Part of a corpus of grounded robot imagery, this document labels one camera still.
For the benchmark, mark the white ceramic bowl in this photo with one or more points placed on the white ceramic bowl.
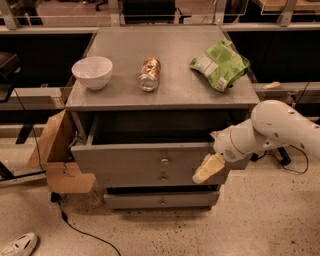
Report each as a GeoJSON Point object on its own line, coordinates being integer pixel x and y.
{"type": "Point", "coordinates": [93, 72]}

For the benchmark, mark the grey middle drawer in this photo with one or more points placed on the grey middle drawer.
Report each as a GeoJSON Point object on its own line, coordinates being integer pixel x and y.
{"type": "Point", "coordinates": [146, 179]}

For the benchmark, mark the green snack bag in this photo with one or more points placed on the green snack bag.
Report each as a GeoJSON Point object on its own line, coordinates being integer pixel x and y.
{"type": "Point", "coordinates": [221, 65]}

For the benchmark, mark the brown cardboard box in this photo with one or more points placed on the brown cardboard box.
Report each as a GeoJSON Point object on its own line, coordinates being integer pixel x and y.
{"type": "Point", "coordinates": [52, 153]}

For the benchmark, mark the grey bottom drawer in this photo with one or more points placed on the grey bottom drawer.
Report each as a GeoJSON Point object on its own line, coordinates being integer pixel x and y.
{"type": "Point", "coordinates": [161, 200]}

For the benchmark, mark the grey top drawer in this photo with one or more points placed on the grey top drawer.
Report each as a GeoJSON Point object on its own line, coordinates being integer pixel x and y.
{"type": "Point", "coordinates": [148, 141]}

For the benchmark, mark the white sneaker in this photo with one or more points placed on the white sneaker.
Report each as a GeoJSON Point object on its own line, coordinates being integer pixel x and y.
{"type": "Point", "coordinates": [21, 246]}

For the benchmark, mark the grey three-drawer cabinet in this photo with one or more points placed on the grey three-drawer cabinet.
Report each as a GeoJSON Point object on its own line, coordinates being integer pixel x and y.
{"type": "Point", "coordinates": [180, 88]}

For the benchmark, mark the golden aluminium can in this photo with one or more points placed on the golden aluminium can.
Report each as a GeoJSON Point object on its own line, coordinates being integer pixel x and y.
{"type": "Point", "coordinates": [149, 76]}

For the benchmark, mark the yellow foam scrap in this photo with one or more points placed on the yellow foam scrap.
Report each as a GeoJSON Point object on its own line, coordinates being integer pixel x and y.
{"type": "Point", "coordinates": [272, 85]}

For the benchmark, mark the grey drawer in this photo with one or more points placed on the grey drawer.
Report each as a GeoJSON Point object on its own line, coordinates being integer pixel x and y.
{"type": "Point", "coordinates": [146, 179]}
{"type": "Point", "coordinates": [161, 200]}
{"type": "Point", "coordinates": [148, 141]}

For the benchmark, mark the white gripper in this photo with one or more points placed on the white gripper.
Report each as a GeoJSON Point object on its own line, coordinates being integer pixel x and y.
{"type": "Point", "coordinates": [223, 144]}

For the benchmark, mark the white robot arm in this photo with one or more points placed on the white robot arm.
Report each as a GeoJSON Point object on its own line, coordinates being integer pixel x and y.
{"type": "Point", "coordinates": [272, 124]}

